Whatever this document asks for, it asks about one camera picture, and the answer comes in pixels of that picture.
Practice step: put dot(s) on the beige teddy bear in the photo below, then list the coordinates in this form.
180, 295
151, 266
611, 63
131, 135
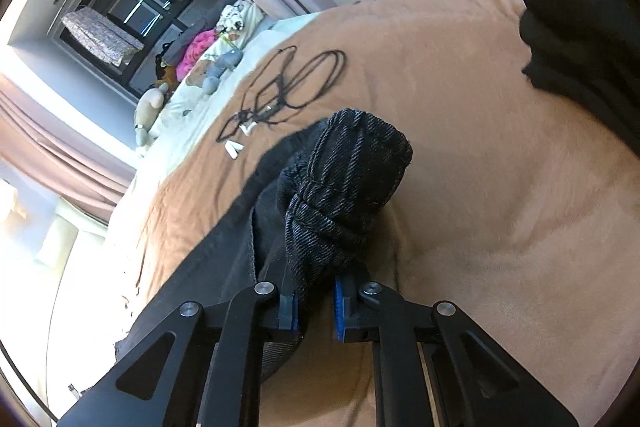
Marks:
149, 106

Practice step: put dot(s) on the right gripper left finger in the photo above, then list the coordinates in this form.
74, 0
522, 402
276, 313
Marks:
288, 320

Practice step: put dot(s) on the pink curtain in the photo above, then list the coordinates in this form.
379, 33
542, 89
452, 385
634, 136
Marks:
52, 153

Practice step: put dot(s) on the dark denim pants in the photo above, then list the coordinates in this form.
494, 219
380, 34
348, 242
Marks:
310, 203

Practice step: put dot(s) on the floral hanging garment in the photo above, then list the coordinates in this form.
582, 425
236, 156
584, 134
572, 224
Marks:
101, 37

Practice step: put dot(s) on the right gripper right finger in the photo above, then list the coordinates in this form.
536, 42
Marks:
347, 302

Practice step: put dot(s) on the small grey teddy bear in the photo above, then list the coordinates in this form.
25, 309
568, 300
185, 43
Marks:
217, 69

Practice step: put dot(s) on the orange-brown duvet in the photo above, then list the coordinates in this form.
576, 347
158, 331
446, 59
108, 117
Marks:
517, 205

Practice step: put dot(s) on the stack of folded black clothes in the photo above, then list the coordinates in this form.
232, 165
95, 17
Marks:
587, 51

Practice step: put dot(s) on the pink plush toy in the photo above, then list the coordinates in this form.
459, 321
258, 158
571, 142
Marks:
196, 48

